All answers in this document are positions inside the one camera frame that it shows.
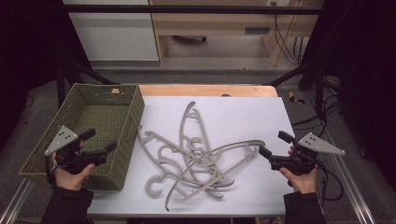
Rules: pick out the aluminium frame rail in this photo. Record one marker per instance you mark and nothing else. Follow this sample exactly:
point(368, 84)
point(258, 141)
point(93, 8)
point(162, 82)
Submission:
point(348, 186)
point(15, 202)

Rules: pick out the white paper sheet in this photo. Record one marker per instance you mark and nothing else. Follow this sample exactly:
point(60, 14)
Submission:
point(243, 118)

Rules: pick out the yellow and black tool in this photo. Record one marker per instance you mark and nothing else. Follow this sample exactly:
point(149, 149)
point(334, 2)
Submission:
point(292, 97)

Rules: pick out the grey plastic clothes hanger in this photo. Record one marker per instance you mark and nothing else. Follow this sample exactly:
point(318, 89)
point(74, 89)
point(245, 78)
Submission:
point(249, 143)
point(148, 187)
point(183, 124)

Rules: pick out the black horizontal frame bar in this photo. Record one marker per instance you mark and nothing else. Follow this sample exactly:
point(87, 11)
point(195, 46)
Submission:
point(186, 9)

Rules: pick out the green woven basket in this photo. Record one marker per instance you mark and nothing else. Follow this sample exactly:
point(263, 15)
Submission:
point(102, 115)

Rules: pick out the person's right hand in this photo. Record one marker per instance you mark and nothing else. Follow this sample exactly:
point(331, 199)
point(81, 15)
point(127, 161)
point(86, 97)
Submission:
point(302, 183)

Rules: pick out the white cabinet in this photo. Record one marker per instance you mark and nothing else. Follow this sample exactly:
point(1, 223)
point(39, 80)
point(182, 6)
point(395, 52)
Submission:
point(115, 37)

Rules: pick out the black metal stand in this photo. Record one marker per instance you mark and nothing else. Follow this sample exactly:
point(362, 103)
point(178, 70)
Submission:
point(320, 90)
point(60, 84)

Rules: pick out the wooden table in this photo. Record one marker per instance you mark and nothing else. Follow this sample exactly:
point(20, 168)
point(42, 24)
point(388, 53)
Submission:
point(202, 90)

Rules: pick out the black curtain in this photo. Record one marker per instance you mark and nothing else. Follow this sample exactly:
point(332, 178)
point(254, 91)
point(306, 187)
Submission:
point(367, 62)
point(28, 46)

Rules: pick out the person's left hand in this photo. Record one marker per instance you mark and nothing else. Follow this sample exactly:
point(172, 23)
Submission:
point(73, 181)

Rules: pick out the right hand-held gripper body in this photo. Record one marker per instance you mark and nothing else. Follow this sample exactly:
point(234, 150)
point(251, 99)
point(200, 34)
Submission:
point(314, 143)

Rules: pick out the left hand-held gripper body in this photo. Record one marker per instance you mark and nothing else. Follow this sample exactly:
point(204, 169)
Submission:
point(63, 138)

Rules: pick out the light wooden desk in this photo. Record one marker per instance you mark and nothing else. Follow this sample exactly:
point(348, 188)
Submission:
point(218, 21)

